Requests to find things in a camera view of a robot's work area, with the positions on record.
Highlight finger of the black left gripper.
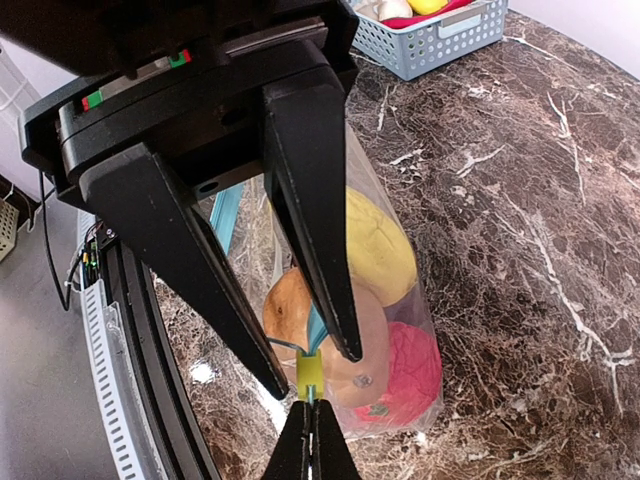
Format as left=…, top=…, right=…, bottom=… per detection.
left=79, top=144, right=289, bottom=400
left=263, top=82, right=363, bottom=362

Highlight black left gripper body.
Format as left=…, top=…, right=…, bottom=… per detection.
left=18, top=1, right=358, bottom=209

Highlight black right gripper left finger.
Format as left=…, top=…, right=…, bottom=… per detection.
left=262, top=401, right=312, bottom=480

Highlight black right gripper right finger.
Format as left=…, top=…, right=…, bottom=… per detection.
left=310, top=400, right=361, bottom=480

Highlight brown toy potato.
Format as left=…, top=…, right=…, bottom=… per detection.
left=262, top=269, right=391, bottom=411

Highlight clear zip top bag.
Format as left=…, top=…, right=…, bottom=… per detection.
left=197, top=124, right=445, bottom=441

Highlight red toy fruit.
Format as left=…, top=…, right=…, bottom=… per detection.
left=355, top=322, right=442, bottom=427

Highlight yellow toy corn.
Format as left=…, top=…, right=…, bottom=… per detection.
left=346, top=187, right=418, bottom=307

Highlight purple toy grapes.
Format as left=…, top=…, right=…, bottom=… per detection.
left=384, top=285, right=430, bottom=329

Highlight light blue plastic basket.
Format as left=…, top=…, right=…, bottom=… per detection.
left=353, top=1, right=508, bottom=81

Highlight green plastic basket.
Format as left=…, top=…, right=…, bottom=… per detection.
left=0, top=200, right=19, bottom=261

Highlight white toy garlic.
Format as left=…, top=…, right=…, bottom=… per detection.
left=352, top=0, right=413, bottom=22

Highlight red toy chili pepper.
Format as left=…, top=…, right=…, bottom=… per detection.
left=380, top=0, right=472, bottom=30

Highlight black front table rail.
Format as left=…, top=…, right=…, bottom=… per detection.
left=97, top=226, right=220, bottom=479

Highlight white slotted cable duct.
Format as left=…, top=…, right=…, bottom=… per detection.
left=77, top=212, right=146, bottom=479

